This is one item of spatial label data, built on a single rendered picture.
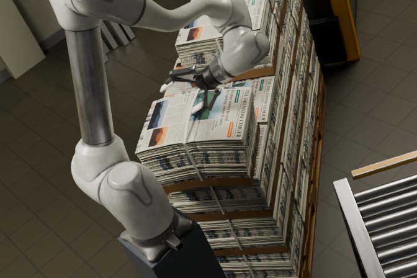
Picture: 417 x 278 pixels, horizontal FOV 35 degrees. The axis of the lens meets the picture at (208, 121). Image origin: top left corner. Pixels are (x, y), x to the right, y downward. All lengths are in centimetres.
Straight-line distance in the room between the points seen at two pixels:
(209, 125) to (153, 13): 59
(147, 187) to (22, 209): 232
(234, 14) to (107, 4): 55
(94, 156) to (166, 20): 48
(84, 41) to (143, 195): 47
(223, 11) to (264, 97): 66
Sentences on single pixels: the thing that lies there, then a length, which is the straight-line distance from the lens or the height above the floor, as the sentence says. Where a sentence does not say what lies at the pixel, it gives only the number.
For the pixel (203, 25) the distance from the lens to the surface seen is 285.
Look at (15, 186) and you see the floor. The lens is 440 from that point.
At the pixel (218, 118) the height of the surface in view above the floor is 107.
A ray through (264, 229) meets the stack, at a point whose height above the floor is 52.
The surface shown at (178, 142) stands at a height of 107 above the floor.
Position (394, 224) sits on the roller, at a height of 79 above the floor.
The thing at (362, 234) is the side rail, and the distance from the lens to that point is 218.
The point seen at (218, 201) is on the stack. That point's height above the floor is 71.
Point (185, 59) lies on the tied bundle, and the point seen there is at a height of 98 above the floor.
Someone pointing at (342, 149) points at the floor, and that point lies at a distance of 360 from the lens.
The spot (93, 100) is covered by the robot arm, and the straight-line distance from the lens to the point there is 201.
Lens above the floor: 249
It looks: 38 degrees down
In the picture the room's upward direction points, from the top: 24 degrees counter-clockwise
